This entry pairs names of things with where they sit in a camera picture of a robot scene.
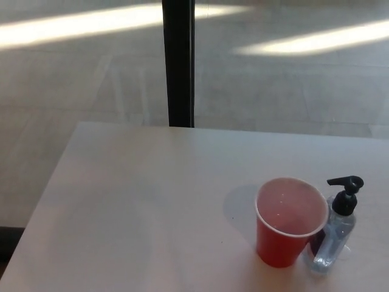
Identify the clear soap bottle black pump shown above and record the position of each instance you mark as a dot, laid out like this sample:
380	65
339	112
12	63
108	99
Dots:
329	240

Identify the red plastic cup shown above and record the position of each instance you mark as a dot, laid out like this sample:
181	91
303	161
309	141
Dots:
278	243

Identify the black window frame post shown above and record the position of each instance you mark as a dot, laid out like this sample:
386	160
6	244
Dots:
179	61

